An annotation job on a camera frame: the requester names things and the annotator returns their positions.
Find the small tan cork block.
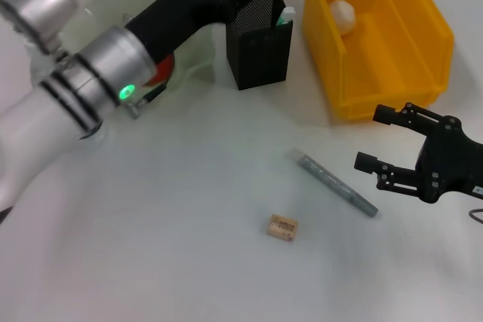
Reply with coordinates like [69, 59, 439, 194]
[266, 213, 300, 244]

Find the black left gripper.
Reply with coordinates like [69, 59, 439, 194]
[125, 0, 275, 61]

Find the yellow plastic bin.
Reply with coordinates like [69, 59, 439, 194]
[301, 0, 456, 123]

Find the orange knitted fruit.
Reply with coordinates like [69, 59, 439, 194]
[145, 54, 177, 87]

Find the pale green glass fruit plate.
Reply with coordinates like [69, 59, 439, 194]
[32, 0, 217, 86]

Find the grey glitter pen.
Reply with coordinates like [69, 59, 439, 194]
[289, 150, 380, 219]

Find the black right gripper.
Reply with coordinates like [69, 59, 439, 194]
[353, 102, 483, 204]

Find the black mesh pen holder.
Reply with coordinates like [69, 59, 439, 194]
[225, 0, 294, 91]

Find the green pen white clip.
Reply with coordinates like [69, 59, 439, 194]
[274, 7, 297, 29]

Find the white paper ball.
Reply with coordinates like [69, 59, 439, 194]
[328, 0, 358, 37]

